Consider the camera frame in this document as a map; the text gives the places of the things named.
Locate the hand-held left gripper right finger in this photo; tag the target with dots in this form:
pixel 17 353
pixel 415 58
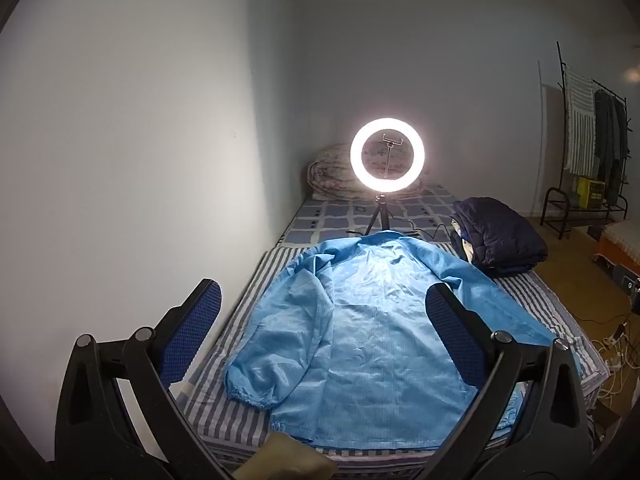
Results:
pixel 456 337

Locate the orange bed frame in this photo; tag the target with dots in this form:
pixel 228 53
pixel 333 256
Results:
pixel 620 252

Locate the dark hanging garments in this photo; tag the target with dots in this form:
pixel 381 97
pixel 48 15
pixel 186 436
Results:
pixel 607 145

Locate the striped blanket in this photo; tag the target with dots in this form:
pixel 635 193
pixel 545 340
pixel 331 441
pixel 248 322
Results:
pixel 215 396

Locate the rolled floral quilt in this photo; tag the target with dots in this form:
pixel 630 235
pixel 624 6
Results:
pixel 327 175

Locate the navy puffer jacket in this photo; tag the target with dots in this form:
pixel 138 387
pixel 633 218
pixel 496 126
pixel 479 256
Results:
pixel 500 230

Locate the blue checked bed sheet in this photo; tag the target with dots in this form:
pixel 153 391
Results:
pixel 325 217

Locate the beige cloth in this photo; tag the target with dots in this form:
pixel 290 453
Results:
pixel 290 460

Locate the light blue jacket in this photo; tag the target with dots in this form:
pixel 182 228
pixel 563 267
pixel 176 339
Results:
pixel 370 340

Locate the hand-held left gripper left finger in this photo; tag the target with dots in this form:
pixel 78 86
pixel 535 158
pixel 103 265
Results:
pixel 192 332

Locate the black electronic box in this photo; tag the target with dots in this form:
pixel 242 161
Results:
pixel 625 277

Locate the white power strip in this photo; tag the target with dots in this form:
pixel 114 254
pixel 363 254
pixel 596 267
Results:
pixel 617 332

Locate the yellow box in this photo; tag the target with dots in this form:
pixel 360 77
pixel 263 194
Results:
pixel 590 192

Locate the black clothes rack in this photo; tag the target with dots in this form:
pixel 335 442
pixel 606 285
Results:
pixel 560 62

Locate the white folded garment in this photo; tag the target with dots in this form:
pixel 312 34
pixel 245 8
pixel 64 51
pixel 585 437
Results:
pixel 464 247

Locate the black tripod with phone holder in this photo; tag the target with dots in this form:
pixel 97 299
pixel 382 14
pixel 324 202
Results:
pixel 380 205

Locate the striped towel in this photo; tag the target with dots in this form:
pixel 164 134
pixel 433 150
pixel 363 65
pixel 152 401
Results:
pixel 580 125

